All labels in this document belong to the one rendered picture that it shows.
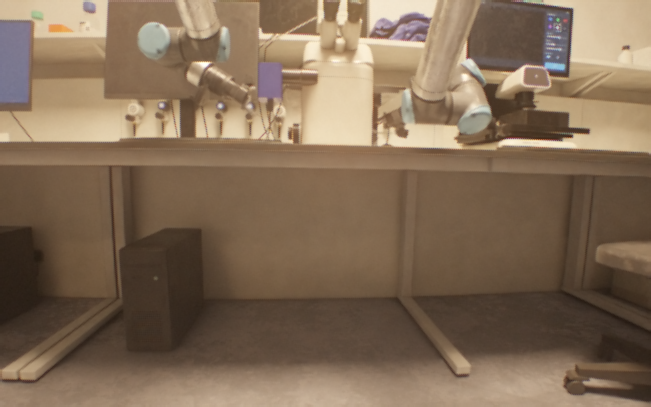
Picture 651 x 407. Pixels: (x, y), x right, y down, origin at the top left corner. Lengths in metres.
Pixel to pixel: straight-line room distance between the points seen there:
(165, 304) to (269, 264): 0.62
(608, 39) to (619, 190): 0.94
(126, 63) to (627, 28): 2.78
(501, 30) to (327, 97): 0.79
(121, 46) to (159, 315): 0.96
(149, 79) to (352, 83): 0.72
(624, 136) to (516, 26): 1.27
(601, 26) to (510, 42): 1.32
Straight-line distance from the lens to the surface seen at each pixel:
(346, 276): 1.77
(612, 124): 2.48
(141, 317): 1.38
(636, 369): 1.39
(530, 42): 1.52
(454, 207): 1.87
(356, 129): 0.89
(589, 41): 2.64
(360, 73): 0.92
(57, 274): 2.17
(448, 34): 0.78
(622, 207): 2.57
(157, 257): 1.28
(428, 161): 0.92
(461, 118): 0.93
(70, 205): 2.04
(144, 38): 1.03
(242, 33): 1.27
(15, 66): 1.70
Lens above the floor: 0.69
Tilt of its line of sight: 6 degrees down
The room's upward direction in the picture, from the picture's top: 1 degrees clockwise
